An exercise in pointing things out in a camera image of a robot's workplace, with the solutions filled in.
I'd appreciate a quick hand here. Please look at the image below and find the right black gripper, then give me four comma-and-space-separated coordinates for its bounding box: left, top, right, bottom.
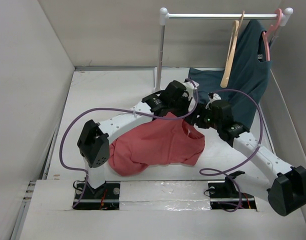
184, 102, 221, 130

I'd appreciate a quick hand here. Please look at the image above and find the red t shirt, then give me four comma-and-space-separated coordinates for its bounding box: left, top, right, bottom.
108, 113, 205, 177

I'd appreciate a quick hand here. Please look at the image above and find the beige wooden hanger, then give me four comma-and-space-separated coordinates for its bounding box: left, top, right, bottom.
220, 11, 245, 88

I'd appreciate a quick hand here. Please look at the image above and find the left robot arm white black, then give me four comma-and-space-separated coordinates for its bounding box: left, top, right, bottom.
77, 79, 199, 199

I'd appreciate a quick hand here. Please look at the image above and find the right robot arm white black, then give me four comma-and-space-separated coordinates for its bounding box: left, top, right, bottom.
185, 100, 306, 216

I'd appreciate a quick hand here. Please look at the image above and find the teal t shirt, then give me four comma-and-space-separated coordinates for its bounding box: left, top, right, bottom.
188, 19, 272, 128

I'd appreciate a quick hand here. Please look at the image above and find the pink plastic hanger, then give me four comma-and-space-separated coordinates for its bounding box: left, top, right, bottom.
262, 8, 284, 62

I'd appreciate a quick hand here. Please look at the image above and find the white metal clothes rack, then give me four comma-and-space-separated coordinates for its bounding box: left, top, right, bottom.
154, 7, 294, 91

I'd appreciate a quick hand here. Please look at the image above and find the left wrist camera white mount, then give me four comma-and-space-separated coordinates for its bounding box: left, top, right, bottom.
182, 78, 199, 100

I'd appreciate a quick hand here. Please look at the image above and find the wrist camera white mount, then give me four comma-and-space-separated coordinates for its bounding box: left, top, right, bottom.
182, 78, 199, 100
205, 92, 222, 109

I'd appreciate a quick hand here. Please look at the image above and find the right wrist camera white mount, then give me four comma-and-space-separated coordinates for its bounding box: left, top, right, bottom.
205, 92, 222, 109

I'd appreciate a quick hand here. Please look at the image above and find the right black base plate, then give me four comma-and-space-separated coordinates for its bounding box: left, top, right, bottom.
204, 179, 257, 212

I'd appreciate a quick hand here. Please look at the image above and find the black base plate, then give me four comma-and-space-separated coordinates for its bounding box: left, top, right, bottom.
72, 180, 121, 211
204, 179, 257, 212

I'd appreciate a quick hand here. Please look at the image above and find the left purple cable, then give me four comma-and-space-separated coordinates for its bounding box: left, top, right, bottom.
59, 79, 200, 208

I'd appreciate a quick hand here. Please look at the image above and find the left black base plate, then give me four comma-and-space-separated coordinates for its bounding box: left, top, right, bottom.
72, 180, 121, 211

